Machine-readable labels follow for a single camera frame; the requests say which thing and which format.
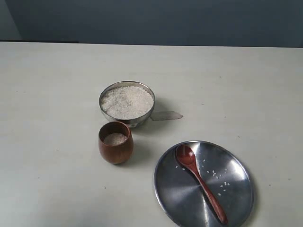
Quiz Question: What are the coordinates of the brown wooden cup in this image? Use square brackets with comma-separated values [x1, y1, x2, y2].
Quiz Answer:
[98, 122, 134, 164]

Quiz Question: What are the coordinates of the red-brown wooden spoon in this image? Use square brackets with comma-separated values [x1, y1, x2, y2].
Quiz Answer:
[175, 144, 228, 225]

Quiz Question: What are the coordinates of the steel bowl of rice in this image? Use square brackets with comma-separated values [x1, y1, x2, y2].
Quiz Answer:
[99, 81, 155, 128]

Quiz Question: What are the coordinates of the clear tape strip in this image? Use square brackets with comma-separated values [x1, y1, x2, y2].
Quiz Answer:
[151, 111, 183, 121]

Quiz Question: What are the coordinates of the round steel plate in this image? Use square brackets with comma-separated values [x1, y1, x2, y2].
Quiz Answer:
[154, 140, 254, 227]

